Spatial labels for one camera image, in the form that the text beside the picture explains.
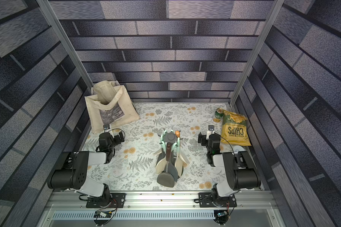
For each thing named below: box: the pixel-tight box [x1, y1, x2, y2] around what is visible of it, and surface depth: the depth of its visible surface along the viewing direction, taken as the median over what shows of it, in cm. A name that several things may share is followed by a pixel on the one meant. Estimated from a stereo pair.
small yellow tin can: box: [233, 145, 246, 154], surface depth 89 cm
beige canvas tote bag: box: [84, 80, 141, 134], surface depth 97 cm
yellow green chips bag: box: [220, 109, 252, 147], surface depth 98 cm
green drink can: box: [215, 107, 224, 120], surface depth 102 cm
